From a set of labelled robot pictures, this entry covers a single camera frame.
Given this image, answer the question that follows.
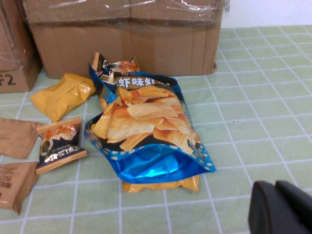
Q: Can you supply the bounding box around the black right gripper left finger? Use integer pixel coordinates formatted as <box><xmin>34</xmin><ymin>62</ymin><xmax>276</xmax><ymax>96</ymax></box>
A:
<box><xmin>248</xmin><ymin>180</ymin><xmax>312</xmax><ymax>234</ymax></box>

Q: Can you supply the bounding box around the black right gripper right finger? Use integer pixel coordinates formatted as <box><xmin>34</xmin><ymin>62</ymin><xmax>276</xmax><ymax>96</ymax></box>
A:
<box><xmin>276</xmin><ymin>180</ymin><xmax>312</xmax><ymax>230</ymax></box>

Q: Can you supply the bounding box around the orange cracker packet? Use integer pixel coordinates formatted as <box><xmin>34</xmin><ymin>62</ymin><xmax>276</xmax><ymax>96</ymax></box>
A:
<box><xmin>121</xmin><ymin>175</ymin><xmax>200</xmax><ymax>194</ymax></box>

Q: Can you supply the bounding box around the blue shrimp chip bag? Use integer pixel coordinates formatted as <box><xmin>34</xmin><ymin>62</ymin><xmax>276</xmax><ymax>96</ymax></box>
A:
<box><xmin>83</xmin><ymin>63</ymin><xmax>217</xmax><ymax>184</ymax></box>

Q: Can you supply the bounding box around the small black orange snack packet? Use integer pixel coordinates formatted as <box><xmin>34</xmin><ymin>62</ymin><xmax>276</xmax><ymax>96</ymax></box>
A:
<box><xmin>36</xmin><ymin>116</ymin><xmax>88</xmax><ymax>175</ymax></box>
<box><xmin>92</xmin><ymin>51</ymin><xmax>141</xmax><ymax>74</ymax></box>

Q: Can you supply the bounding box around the small yellow snack packet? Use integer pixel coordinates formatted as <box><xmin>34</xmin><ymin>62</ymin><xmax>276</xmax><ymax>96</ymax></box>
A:
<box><xmin>30</xmin><ymin>73</ymin><xmax>97</xmax><ymax>123</ymax></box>

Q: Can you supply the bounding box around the green checkered tablecloth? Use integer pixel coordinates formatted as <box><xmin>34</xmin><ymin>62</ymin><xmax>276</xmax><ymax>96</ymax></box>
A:
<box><xmin>0</xmin><ymin>24</ymin><xmax>312</xmax><ymax>234</ymax></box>

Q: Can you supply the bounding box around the large brown cardboard box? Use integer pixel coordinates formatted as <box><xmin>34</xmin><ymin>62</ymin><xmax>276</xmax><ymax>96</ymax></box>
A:
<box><xmin>18</xmin><ymin>0</ymin><xmax>231</xmax><ymax>80</ymax></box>

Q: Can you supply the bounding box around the brown picture biscuit packet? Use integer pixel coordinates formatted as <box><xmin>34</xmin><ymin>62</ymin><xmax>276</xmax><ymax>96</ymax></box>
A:
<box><xmin>0</xmin><ymin>160</ymin><xmax>39</xmax><ymax>215</ymax></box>

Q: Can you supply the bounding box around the plain brown biscuit packet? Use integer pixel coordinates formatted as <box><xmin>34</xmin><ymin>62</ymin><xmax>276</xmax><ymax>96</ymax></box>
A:
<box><xmin>0</xmin><ymin>118</ymin><xmax>41</xmax><ymax>160</ymax></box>

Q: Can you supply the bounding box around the cardboard box printed F2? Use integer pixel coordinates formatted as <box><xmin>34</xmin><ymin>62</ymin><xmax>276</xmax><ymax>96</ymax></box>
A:
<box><xmin>0</xmin><ymin>0</ymin><xmax>43</xmax><ymax>94</ymax></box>

